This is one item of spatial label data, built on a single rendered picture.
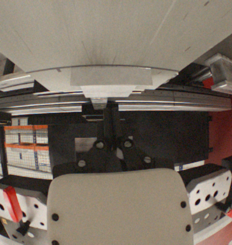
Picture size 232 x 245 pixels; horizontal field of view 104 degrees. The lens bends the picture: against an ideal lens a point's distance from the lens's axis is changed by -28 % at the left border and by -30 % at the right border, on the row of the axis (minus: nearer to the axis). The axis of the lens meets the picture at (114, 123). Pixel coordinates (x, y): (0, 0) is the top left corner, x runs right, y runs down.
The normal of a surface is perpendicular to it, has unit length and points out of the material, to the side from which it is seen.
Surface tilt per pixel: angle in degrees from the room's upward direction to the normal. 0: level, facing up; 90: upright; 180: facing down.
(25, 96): 90
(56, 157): 90
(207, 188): 90
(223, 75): 90
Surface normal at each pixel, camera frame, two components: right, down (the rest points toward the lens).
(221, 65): -0.99, 0.03
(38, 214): 0.10, -0.04
